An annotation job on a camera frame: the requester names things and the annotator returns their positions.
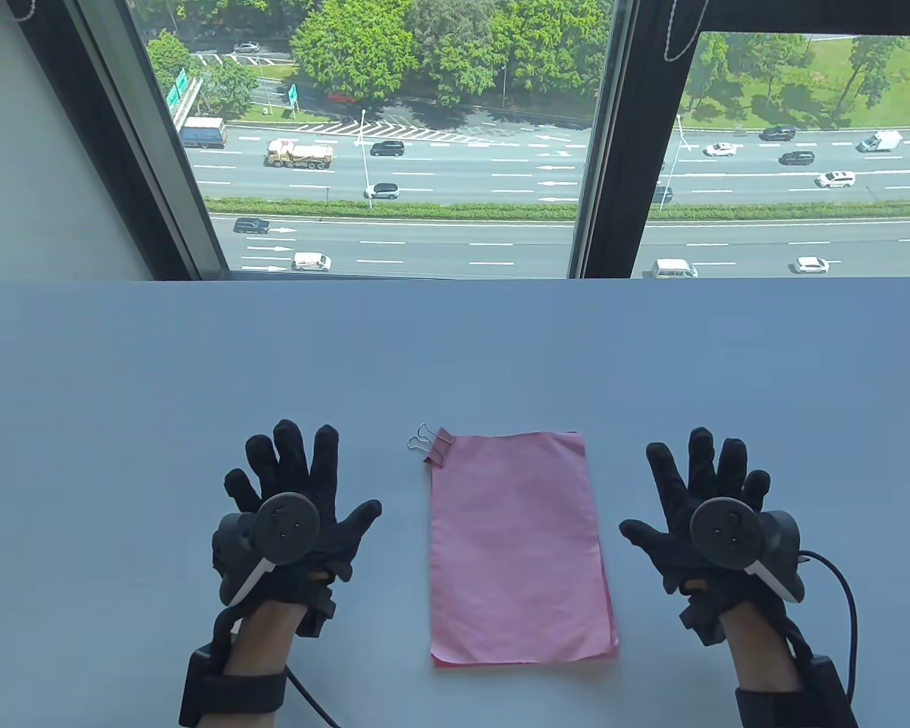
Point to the person's left forearm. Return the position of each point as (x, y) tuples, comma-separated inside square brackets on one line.
[(265, 637)]

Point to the person's right hand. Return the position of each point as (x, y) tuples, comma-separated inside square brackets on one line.
[(671, 550)]

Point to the black and white hand controller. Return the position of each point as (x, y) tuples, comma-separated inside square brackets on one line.
[(287, 527), (726, 531)]

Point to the person's right forearm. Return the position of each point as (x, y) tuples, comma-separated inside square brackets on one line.
[(762, 652)]

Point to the pink paper sheet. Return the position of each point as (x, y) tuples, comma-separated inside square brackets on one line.
[(516, 531), (616, 641)]

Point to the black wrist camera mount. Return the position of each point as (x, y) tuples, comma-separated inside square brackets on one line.
[(317, 614), (704, 622)]

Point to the dark window frame post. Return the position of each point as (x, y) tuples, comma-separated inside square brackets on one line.
[(629, 152), (136, 152)]

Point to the pink binder clip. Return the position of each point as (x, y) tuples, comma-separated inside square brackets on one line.
[(441, 447)]

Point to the person's left hand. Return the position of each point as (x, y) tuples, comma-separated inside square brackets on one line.
[(326, 485)]

